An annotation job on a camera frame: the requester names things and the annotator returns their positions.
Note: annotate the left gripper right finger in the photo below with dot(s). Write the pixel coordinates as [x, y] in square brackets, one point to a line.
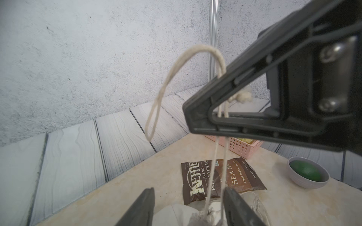
[237, 211]

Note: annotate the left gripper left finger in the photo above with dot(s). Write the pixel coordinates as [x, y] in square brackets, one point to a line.
[141, 211]

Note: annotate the brown potato chips bag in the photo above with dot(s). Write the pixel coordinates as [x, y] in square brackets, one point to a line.
[239, 176]

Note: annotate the back green cabbage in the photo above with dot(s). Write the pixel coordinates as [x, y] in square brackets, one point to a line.
[246, 140]

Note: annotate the right aluminium frame post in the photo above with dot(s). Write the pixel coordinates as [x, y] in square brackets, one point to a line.
[213, 29]

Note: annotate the pink plastic basket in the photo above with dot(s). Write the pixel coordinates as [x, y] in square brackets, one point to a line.
[243, 148]

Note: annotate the grey bowl with green ball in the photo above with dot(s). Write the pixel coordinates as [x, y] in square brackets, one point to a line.
[307, 173]

